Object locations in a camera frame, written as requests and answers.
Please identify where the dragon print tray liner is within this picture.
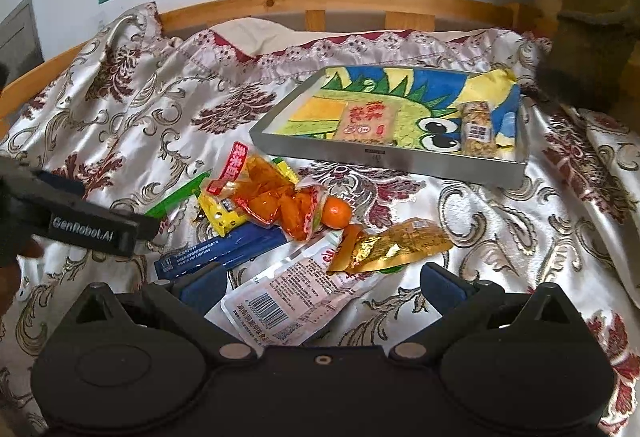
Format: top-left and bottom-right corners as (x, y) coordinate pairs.
(276, 67), (524, 158)

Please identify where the grey metal tray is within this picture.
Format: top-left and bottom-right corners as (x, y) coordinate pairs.
(250, 65), (530, 188)

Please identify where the orange snack bag red label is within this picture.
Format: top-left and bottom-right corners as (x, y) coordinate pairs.
(207, 142), (329, 244)

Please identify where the green stick packet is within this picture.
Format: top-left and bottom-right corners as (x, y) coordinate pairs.
(145, 159), (292, 219)

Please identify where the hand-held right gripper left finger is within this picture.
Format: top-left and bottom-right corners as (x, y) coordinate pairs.
(66, 262), (257, 364)

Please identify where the yellow snack packet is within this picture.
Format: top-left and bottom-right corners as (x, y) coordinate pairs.
(198, 189), (251, 239)

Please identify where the clear granola bar packet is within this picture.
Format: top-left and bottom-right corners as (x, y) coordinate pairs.
(458, 101), (498, 156)

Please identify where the floral satin blanket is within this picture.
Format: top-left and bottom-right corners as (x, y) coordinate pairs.
(0, 2), (640, 437)

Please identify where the person's left hand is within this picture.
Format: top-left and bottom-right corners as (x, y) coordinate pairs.
(16, 237), (46, 261)

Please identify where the white clear snack packet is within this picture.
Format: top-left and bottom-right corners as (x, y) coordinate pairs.
(221, 235), (386, 349)

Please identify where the golden snack packet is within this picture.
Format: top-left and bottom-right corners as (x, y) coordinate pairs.
(327, 217), (455, 276)

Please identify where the grey wall panel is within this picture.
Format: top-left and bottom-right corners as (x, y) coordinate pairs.
(0, 0), (45, 90)

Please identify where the brown square snack packet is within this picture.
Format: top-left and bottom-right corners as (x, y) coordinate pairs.
(332, 100), (399, 146)

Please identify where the mandarin orange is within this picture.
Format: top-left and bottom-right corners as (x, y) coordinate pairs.
(321, 197), (353, 230)

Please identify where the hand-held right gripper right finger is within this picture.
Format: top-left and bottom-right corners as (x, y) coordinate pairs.
(392, 262), (582, 362)

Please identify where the long blue packet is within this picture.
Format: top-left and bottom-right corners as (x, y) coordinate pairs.
(154, 226), (288, 282)

